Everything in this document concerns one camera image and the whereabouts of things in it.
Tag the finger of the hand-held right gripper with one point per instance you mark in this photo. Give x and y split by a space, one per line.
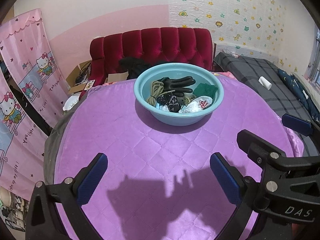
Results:
296 123
257 145

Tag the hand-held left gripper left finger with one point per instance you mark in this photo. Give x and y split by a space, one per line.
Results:
92 180

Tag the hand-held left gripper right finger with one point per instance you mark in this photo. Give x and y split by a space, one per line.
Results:
223 180

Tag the white knotted plastic bag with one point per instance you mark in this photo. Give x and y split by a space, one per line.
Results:
196 106

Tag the green scouring pad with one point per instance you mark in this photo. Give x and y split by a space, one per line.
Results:
206 90

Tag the teal plastic basin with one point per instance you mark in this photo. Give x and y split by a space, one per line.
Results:
175 118

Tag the black patterned sachet packet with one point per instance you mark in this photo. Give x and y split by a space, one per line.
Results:
172 103

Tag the white wipes packet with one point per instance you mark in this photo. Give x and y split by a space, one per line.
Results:
163 107

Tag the black rubber glove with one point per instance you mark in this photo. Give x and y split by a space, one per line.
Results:
180 83

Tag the navy star print quilt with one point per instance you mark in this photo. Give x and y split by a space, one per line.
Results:
297 90

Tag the white cup on bed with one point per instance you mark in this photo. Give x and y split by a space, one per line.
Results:
265 82

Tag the window with metal bars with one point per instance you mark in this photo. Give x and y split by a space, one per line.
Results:
313 62

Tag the pink floral cloth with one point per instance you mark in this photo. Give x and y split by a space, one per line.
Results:
223 75

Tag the white plastic colander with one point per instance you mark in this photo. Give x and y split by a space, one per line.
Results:
71 102

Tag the small printed card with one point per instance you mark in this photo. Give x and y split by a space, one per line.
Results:
90 84

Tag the open cardboard box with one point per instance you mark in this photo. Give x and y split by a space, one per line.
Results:
73 80

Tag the small cardboard box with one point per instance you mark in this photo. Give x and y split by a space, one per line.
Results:
116 77

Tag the pink cartoon curtain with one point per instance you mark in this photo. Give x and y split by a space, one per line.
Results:
22 92

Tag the black clothing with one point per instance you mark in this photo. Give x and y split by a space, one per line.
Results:
135 66

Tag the red tufted velvet sofa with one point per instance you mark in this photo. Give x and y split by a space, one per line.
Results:
160 45

